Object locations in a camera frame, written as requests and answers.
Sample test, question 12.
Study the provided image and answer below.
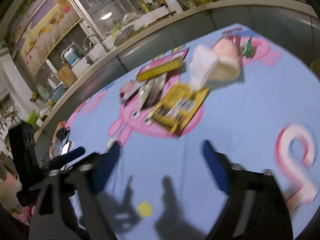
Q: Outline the wooden cutting board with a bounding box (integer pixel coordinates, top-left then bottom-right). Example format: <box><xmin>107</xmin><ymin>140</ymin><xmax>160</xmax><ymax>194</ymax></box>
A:
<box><xmin>57</xmin><ymin>64</ymin><xmax>78</xmax><ymax>88</ymax></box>

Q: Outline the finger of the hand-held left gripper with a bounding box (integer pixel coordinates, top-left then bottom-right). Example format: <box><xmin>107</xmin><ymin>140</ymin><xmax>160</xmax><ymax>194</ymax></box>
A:
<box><xmin>40</xmin><ymin>146</ymin><xmax>86</xmax><ymax>172</ymax></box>

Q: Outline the black power plug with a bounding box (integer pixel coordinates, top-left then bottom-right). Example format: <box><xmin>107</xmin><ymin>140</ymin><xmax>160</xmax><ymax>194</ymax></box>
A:
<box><xmin>55</xmin><ymin>127</ymin><xmax>70</xmax><ymax>140</ymax></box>

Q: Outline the yellow cardboard box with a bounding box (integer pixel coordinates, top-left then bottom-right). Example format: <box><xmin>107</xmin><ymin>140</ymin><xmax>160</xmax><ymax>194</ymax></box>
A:
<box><xmin>136</xmin><ymin>55</ymin><xmax>184</xmax><ymax>82</ymax></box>

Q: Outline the blue cartoon printed blanket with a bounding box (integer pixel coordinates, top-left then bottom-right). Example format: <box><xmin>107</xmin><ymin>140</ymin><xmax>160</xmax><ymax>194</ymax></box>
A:
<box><xmin>49</xmin><ymin>23</ymin><xmax>320</xmax><ymax>240</ymax></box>

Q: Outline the white tissue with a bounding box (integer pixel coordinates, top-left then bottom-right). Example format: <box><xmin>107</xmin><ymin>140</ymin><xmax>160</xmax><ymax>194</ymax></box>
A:
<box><xmin>189</xmin><ymin>44</ymin><xmax>220</xmax><ymax>90</ymax></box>

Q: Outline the round grey lid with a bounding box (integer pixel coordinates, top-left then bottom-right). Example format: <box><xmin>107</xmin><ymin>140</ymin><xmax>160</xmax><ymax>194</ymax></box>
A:
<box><xmin>114</xmin><ymin>25</ymin><xmax>135</xmax><ymax>47</ymax></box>

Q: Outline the yellow snack packet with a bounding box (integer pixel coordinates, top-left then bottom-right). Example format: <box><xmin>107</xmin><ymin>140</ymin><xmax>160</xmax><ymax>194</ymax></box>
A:
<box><xmin>147</xmin><ymin>81</ymin><xmax>210</xmax><ymax>137</ymax></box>

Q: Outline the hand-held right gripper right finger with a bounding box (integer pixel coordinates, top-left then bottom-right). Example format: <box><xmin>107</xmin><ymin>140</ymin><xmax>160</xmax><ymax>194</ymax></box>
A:
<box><xmin>202</xmin><ymin>140</ymin><xmax>294</xmax><ymax>240</ymax></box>

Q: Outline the row of condiment bottles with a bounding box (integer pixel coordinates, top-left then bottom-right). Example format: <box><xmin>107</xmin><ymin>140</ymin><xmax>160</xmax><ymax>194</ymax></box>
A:
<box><xmin>141</xmin><ymin>0</ymin><xmax>168</xmax><ymax>12</ymax></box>

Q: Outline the wall poster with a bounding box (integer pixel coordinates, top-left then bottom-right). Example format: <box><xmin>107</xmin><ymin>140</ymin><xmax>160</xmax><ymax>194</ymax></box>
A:
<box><xmin>14</xmin><ymin>0</ymin><xmax>83</xmax><ymax>73</ymax></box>

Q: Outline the silver foil wrapper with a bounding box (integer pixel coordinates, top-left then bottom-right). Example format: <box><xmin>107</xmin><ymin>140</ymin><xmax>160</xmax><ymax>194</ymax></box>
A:
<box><xmin>137</xmin><ymin>74</ymin><xmax>168</xmax><ymax>110</ymax></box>

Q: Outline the white ceramic sink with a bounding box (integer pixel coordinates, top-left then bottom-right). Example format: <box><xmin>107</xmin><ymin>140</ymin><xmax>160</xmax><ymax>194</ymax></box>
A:
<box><xmin>71</xmin><ymin>37</ymin><xmax>115</xmax><ymax>73</ymax></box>

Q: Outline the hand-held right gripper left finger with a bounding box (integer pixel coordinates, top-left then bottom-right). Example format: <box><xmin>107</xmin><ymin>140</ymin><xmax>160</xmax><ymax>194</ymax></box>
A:
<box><xmin>29</xmin><ymin>141</ymin><xmax>122</xmax><ymax>240</ymax></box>

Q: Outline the white plastic jug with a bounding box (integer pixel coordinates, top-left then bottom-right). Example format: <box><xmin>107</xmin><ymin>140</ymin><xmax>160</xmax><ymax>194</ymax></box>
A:
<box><xmin>164</xmin><ymin>0</ymin><xmax>184</xmax><ymax>14</ymax></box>

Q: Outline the green small wrapper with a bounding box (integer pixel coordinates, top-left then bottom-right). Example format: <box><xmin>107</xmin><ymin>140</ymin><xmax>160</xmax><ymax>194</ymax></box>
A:
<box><xmin>244</xmin><ymin>36</ymin><xmax>253</xmax><ymax>55</ymax></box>

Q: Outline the blue plastic basin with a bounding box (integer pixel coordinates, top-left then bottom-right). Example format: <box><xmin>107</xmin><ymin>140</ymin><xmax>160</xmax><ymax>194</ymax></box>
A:
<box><xmin>50</xmin><ymin>82</ymin><xmax>67</xmax><ymax>103</ymax></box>

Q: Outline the blue label detergent jug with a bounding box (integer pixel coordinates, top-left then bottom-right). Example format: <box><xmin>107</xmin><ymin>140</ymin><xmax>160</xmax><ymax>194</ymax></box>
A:
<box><xmin>61</xmin><ymin>44</ymin><xmax>83</xmax><ymax>67</ymax></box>

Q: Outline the barred window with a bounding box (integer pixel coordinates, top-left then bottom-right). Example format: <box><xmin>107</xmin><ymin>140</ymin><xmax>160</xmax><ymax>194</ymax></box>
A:
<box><xmin>64</xmin><ymin>0</ymin><xmax>150</xmax><ymax>38</ymax></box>

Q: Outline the pink white plastic bag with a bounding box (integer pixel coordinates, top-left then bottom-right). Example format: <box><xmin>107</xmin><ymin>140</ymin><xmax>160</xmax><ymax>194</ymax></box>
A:
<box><xmin>207</xmin><ymin>34</ymin><xmax>244</xmax><ymax>82</ymax></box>

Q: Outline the orange white power strip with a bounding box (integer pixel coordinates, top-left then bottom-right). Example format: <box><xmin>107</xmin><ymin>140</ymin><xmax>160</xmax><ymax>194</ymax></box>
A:
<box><xmin>49</xmin><ymin>121</ymin><xmax>72</xmax><ymax>159</ymax></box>

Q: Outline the metal sink faucet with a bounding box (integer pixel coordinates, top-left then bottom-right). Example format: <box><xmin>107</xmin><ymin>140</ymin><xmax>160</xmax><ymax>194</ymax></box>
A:
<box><xmin>82</xmin><ymin>34</ymin><xmax>100</xmax><ymax>64</ymax></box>

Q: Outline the white red snack packet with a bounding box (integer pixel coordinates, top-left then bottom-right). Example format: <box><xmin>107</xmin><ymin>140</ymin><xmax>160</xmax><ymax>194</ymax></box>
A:
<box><xmin>119</xmin><ymin>80</ymin><xmax>143</xmax><ymax>98</ymax></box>

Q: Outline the green plastic box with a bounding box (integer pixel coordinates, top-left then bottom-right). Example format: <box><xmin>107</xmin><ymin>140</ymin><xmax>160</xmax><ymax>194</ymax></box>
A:
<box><xmin>27</xmin><ymin>109</ymin><xmax>38</xmax><ymax>125</ymax></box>

